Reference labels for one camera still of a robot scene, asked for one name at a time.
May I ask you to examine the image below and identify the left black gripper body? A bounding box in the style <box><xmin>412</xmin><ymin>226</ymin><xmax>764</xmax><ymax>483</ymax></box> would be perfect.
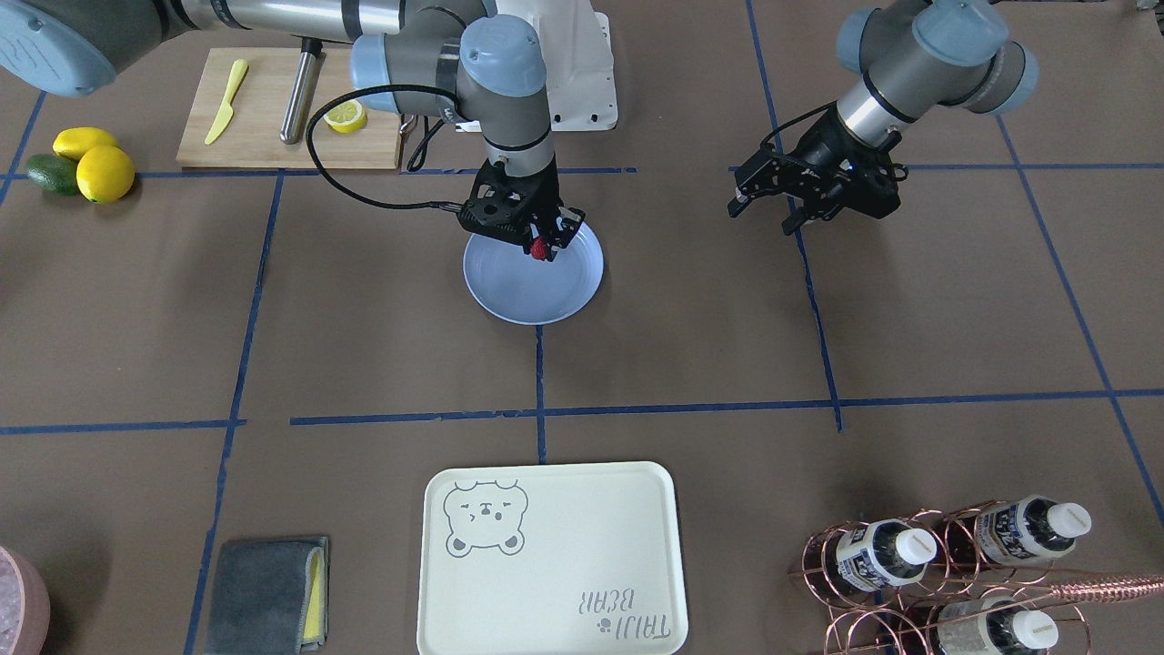
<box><xmin>792</xmin><ymin>109</ymin><xmax>906</xmax><ymax>219</ymax></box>

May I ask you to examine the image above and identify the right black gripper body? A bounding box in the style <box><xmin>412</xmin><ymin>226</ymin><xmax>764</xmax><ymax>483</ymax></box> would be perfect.
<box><xmin>482</xmin><ymin>156</ymin><xmax>565</xmax><ymax>238</ymax></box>

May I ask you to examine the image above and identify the red strawberry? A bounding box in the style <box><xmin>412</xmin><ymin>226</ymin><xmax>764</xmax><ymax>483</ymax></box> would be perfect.
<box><xmin>528</xmin><ymin>237</ymin><xmax>554</xmax><ymax>261</ymax></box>

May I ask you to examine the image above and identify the blue plate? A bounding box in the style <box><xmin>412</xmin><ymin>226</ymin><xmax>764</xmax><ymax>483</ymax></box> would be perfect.
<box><xmin>462</xmin><ymin>225</ymin><xmax>606</xmax><ymax>325</ymax></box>

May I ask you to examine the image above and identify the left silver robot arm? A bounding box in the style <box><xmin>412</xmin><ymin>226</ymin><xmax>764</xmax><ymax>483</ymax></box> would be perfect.
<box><xmin>728</xmin><ymin>1</ymin><xmax>1039</xmax><ymax>235</ymax></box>

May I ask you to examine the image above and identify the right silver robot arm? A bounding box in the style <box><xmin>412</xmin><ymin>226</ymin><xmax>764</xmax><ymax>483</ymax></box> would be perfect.
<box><xmin>1</xmin><ymin>1</ymin><xmax>585</xmax><ymax>261</ymax></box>

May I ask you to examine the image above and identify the lemon half slice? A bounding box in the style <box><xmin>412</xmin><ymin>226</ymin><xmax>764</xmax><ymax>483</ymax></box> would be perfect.
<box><xmin>322</xmin><ymin>99</ymin><xmax>367</xmax><ymax>135</ymax></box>

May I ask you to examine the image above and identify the steel rod black tip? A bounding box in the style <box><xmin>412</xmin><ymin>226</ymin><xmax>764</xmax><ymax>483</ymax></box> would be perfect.
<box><xmin>279</xmin><ymin>37</ymin><xmax>322</xmax><ymax>145</ymax></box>

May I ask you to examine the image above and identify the wooden cutting board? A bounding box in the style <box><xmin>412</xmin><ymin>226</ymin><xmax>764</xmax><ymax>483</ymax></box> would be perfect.
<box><xmin>177</xmin><ymin>47</ymin><xmax>402</xmax><ymax>170</ymax></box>

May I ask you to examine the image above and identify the yellow plastic knife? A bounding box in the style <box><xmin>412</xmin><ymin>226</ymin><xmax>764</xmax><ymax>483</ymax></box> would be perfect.
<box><xmin>203</xmin><ymin>59</ymin><xmax>249</xmax><ymax>145</ymax></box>

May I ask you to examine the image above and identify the cream bear tray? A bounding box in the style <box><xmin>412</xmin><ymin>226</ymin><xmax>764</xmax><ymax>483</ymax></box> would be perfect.
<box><xmin>416</xmin><ymin>461</ymin><xmax>689</xmax><ymax>654</ymax></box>

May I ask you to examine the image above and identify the dark drink bottle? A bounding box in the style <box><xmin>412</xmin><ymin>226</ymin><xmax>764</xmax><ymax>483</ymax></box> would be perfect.
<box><xmin>973</xmin><ymin>494</ymin><xmax>1093</xmax><ymax>567</ymax></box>
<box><xmin>932</xmin><ymin>596</ymin><xmax>1060</xmax><ymax>654</ymax></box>
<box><xmin>828</xmin><ymin>519</ymin><xmax>938</xmax><ymax>595</ymax></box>

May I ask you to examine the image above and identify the yellow lemon round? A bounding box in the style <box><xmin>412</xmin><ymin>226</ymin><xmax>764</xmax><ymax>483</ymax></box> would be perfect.
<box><xmin>76</xmin><ymin>145</ymin><xmax>136</xmax><ymax>204</ymax></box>

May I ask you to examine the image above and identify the grey folded cloth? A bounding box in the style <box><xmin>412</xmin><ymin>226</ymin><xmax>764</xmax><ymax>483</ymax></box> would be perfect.
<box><xmin>204</xmin><ymin>535</ymin><xmax>331</xmax><ymax>654</ymax></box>

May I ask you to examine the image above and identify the yellow lemon oblong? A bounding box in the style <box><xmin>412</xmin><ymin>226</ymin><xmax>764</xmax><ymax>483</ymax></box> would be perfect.
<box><xmin>54</xmin><ymin>126</ymin><xmax>120</xmax><ymax>162</ymax></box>

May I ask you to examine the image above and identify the green avocado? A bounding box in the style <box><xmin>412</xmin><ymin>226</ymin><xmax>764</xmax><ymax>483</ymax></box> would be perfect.
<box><xmin>24</xmin><ymin>154</ymin><xmax>80</xmax><ymax>197</ymax></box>

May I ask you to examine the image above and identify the pink bowl of ice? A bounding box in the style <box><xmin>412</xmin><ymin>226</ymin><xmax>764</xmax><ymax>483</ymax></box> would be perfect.
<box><xmin>1</xmin><ymin>547</ymin><xmax>51</xmax><ymax>654</ymax></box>

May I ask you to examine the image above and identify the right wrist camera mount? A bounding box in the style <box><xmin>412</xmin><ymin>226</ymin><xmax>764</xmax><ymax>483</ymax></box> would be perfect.
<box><xmin>455</xmin><ymin>161</ymin><xmax>535</xmax><ymax>247</ymax></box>

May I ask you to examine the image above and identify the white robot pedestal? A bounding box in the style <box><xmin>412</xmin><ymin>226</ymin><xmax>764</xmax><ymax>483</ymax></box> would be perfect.
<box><xmin>448</xmin><ymin>1</ymin><xmax>618</xmax><ymax>145</ymax></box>

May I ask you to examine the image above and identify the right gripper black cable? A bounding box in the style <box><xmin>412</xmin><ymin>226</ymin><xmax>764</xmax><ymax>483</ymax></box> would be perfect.
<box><xmin>306</xmin><ymin>84</ymin><xmax>474</xmax><ymax>212</ymax></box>

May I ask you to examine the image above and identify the copper wire bottle rack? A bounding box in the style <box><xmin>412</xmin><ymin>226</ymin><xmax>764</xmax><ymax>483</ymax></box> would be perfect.
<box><xmin>787</xmin><ymin>501</ymin><xmax>1161</xmax><ymax>654</ymax></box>

